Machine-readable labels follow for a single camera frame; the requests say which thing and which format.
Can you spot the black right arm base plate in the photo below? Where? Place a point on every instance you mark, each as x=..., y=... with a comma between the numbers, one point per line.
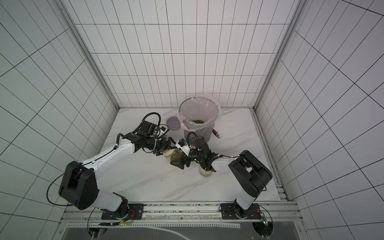
x=228, y=211

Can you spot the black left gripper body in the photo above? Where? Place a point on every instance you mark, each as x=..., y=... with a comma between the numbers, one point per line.
x=156, y=144

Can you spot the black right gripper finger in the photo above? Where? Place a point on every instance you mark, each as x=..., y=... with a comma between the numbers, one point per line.
x=181, y=144
x=181, y=163

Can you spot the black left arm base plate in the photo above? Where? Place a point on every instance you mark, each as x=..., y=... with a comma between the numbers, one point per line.
x=126, y=212

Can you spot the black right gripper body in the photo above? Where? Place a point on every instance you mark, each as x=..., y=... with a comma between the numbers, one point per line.
x=186, y=156

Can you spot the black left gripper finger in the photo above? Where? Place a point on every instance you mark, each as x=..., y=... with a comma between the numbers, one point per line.
x=168, y=141
x=165, y=149

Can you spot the purple round lid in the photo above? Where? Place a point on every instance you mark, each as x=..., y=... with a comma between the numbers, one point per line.
x=173, y=123

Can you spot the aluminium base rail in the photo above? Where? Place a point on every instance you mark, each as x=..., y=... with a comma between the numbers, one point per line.
x=182, y=214

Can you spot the wooden handled metal spatula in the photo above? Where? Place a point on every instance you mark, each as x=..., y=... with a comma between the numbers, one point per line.
x=216, y=133

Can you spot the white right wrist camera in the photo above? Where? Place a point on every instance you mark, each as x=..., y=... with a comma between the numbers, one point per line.
x=187, y=151

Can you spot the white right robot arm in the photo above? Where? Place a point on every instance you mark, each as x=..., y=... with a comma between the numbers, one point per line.
x=252, y=175

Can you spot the grey mesh waste bin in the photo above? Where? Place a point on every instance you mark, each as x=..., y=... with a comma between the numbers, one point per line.
x=199, y=120

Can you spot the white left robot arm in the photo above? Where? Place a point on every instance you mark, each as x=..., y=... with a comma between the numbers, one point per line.
x=79, y=185

